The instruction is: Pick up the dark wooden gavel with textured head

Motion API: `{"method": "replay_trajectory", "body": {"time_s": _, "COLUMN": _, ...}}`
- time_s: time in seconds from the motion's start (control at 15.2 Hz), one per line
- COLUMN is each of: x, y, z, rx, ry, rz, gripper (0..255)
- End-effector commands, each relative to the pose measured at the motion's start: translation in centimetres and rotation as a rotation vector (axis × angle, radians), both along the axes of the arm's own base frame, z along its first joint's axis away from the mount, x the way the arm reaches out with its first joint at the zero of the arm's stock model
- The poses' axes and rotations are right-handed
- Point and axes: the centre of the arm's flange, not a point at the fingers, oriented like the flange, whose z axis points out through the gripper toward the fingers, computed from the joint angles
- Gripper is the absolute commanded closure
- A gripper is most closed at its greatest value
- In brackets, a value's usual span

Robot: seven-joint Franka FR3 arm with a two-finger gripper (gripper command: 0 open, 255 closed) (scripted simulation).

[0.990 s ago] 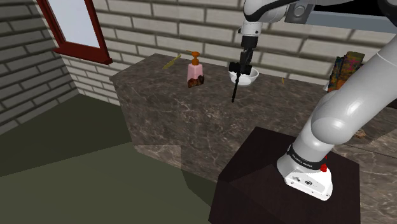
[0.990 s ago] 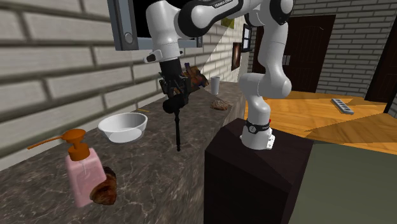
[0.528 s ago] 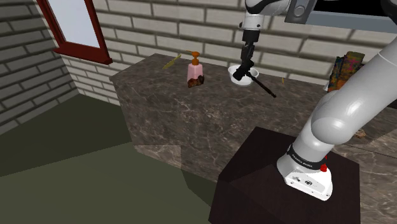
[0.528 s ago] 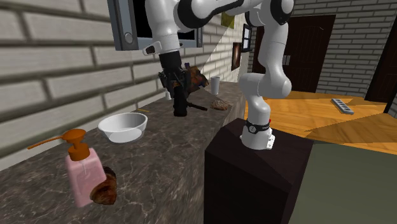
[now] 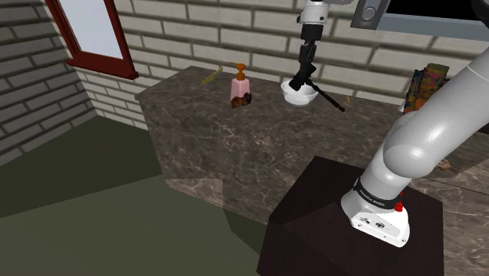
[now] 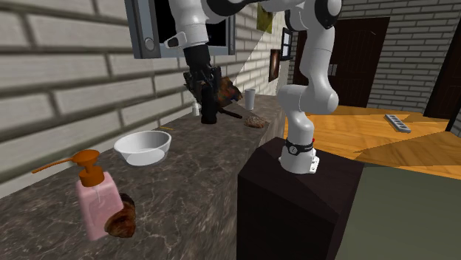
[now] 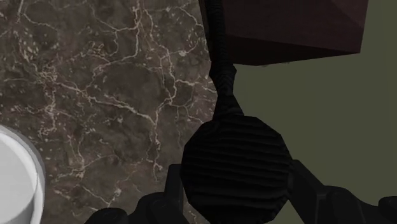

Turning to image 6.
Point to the pink soap dispenser orange pump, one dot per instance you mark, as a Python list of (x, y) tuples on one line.
[(99, 205)]

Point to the dark reddish wall picture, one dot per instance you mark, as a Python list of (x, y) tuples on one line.
[(274, 65)]

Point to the small white bottle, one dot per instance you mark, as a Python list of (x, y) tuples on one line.
[(195, 109)]

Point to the black bottle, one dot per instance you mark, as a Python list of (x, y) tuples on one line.
[(208, 106)]

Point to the grey power strip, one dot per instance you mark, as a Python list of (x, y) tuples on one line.
[(397, 123)]

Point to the thin black stick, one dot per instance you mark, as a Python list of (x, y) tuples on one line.
[(230, 114)]

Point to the yellow green wall picture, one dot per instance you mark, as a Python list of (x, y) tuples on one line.
[(264, 20)]

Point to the white bowl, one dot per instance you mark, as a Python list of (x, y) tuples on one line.
[(144, 144)]

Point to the brown cookie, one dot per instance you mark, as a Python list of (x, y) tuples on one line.
[(255, 121)]

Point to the brown croissant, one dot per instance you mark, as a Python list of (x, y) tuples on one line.
[(124, 219)]

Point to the dark brown double door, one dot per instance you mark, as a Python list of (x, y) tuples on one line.
[(360, 61)]

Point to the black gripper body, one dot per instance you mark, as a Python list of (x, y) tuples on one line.
[(197, 59)]

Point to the brown mottled lump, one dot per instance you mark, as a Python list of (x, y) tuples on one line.
[(228, 93)]

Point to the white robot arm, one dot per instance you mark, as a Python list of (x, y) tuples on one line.
[(313, 64)]

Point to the grey framed window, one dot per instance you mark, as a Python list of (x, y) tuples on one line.
[(144, 28)]

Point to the yellow pencil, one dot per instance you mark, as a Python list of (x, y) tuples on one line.
[(166, 128)]

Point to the dark robot stand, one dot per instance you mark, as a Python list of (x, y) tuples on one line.
[(288, 216)]

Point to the grey cup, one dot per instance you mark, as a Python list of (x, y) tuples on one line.
[(250, 99)]

